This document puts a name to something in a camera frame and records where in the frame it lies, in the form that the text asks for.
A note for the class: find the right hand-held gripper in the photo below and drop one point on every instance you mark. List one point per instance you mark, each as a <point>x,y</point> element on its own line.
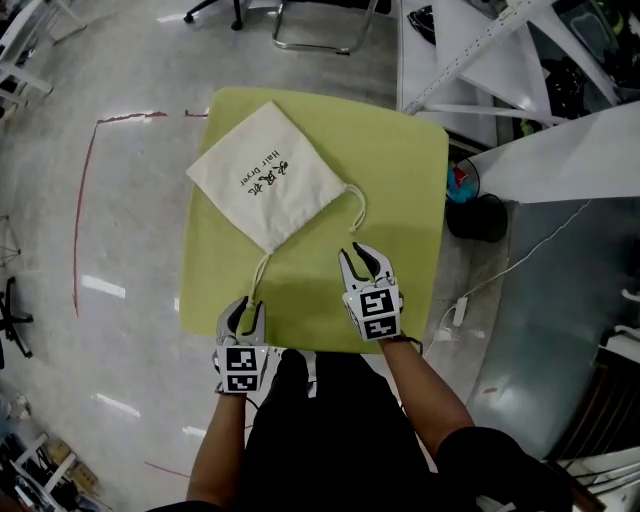
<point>375,312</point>

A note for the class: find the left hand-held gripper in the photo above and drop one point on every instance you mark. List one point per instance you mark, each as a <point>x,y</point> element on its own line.
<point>240,367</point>

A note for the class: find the person's left forearm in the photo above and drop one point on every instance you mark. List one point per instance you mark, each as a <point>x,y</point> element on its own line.
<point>220,445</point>

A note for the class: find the person's right forearm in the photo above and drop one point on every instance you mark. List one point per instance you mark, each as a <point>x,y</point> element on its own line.
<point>425,395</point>

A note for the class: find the green tablecloth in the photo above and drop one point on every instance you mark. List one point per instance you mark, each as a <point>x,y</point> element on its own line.
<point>390,200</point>

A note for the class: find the white power strip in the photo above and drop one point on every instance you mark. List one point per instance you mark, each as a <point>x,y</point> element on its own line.
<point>460,311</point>

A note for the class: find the black mesh waste bin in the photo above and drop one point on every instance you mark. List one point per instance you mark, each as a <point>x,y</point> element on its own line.
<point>477,220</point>

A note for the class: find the blue waste bin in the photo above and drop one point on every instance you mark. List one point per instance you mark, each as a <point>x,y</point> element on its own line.
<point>462,182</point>

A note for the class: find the person's black shirt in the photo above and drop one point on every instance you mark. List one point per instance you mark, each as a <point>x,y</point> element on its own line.
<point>340,440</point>

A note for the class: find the black cantilever chair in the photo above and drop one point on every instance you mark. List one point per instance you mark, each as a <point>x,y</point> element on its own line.
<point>320,46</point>

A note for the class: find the black swivel chair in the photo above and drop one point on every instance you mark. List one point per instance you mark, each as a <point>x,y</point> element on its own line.
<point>12,320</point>

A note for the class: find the white metal shelving rack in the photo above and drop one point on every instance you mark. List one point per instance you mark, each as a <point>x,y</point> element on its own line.
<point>450,55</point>

